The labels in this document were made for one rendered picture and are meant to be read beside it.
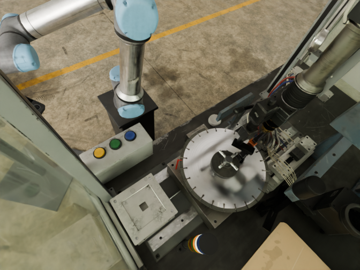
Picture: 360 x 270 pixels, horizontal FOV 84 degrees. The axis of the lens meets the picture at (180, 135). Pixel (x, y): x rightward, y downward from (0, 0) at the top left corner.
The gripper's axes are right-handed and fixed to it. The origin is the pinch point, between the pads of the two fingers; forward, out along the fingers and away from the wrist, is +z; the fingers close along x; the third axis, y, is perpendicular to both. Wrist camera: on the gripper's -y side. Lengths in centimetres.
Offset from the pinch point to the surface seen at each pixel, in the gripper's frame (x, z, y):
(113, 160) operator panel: 6.8, 1.3, -36.2
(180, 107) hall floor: -95, 91, -49
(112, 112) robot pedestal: -23.5, 16.3, -20.1
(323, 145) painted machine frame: -30, 6, -129
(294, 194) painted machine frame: 6, -14, -101
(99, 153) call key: 5.8, 0.3, -30.4
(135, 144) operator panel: -2.5, 1.3, -42.2
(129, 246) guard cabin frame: 34, 12, -52
